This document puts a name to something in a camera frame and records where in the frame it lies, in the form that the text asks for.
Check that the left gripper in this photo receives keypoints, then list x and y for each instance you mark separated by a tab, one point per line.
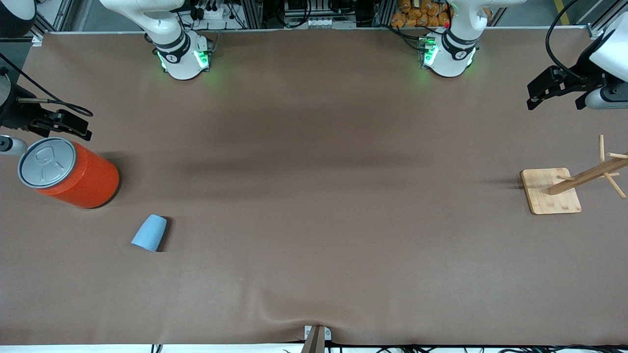
585	67

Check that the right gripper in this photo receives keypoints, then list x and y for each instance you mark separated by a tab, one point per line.
18	116

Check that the light blue plastic cup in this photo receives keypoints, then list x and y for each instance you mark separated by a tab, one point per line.
149	233

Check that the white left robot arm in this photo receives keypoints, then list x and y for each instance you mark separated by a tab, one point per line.
449	61

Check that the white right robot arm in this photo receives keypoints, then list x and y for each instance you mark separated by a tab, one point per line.
179	63

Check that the orange can with silver lid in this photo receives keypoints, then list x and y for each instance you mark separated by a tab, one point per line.
93	181

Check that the wooden mug tree rack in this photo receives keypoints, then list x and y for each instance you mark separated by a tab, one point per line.
549	193

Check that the pile of orange packs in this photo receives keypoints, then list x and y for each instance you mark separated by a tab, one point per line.
422	14

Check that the white power strip with plugs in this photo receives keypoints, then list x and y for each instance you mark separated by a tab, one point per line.
211	13

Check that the black electronics box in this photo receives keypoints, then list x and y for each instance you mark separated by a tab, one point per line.
304	5

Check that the brown table cover mat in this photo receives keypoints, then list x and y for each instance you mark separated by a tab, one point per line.
314	220

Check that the brown strut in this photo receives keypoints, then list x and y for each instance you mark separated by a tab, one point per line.
314	343

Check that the silver table corner bracket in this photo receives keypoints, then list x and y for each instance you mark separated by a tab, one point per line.
38	40
594	32

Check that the aluminium frame rack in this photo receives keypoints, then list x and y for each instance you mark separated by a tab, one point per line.
380	12

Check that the silver metal bracket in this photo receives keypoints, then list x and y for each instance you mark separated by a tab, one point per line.
327	335

